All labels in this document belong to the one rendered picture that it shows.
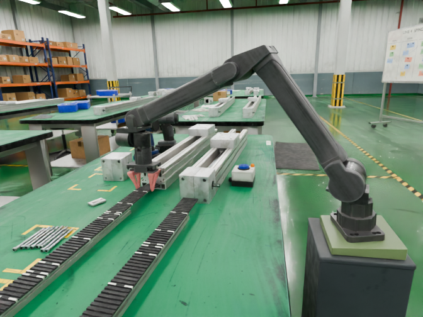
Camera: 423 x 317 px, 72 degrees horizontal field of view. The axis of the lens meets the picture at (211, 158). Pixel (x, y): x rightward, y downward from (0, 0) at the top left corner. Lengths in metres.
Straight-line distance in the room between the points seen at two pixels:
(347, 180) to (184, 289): 0.42
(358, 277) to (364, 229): 0.11
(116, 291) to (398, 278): 0.59
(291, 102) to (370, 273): 0.43
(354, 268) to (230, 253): 0.28
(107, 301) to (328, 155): 0.55
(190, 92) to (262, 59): 0.23
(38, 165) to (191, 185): 1.98
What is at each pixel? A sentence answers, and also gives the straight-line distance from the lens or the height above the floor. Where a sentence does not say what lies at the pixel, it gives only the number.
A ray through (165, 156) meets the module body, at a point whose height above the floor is 0.86.
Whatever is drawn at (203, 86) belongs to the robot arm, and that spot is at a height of 1.15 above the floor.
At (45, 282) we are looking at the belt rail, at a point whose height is 0.79.
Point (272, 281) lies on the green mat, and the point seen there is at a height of 0.78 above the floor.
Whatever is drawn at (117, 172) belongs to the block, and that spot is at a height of 0.82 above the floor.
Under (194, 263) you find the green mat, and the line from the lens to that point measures 0.69.
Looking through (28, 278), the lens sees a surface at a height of 0.81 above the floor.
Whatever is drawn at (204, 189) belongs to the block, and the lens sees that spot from 0.93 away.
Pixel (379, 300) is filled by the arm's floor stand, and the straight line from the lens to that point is 0.83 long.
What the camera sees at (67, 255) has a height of 0.81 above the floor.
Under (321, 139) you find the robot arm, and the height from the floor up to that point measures 1.03.
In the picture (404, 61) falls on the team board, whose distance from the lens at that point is 6.80.
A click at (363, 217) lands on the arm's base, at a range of 0.77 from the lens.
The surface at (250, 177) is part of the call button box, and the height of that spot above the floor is 0.82.
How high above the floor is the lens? 1.18
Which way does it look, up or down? 16 degrees down
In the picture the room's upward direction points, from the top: 2 degrees counter-clockwise
